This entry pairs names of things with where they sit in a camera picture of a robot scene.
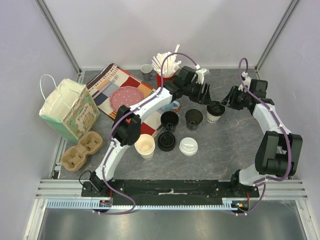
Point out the red straw holder cup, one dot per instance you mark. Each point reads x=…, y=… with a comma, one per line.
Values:
x=165, y=79

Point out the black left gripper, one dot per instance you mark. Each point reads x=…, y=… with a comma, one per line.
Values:
x=206, y=98

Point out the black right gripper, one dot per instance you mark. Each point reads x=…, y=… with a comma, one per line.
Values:
x=231, y=97

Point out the black plastic cup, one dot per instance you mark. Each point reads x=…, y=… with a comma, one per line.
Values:
x=193, y=119

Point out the grey ceramic mug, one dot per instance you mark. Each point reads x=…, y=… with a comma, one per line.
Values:
x=147, y=72

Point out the green patterned paper bag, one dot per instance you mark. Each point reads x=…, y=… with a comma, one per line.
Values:
x=70, y=110

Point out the bundle of white straws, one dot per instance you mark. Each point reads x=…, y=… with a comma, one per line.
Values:
x=165, y=67

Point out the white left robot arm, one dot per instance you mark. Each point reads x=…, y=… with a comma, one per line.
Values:
x=126, y=128

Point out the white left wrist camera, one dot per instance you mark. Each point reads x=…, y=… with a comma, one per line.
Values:
x=201, y=75

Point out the white paper coffee cup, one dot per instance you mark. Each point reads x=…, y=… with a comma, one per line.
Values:
x=213, y=116

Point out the stack of black cups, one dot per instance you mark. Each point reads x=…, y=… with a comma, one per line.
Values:
x=169, y=120

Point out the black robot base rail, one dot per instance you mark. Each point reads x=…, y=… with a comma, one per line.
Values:
x=140, y=190

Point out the black coffee cup lid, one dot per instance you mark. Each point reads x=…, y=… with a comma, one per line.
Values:
x=216, y=109

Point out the pink polka dot plate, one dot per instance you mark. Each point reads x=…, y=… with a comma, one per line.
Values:
x=127, y=96

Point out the cardboard cup carrier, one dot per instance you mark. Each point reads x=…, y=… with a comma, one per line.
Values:
x=76, y=156

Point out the light blue ceramic mug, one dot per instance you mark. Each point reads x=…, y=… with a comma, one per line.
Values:
x=175, y=105

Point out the stack of white lids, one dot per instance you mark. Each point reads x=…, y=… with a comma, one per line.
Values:
x=188, y=146

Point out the colourful patchwork placemat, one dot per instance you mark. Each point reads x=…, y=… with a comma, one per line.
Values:
x=152, y=125

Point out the stack of white paper cups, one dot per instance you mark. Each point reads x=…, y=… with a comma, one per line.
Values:
x=145, y=146

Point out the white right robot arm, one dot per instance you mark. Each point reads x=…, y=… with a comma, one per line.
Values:
x=279, y=151

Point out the pink handled fork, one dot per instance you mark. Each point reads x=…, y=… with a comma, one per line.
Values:
x=110, y=82

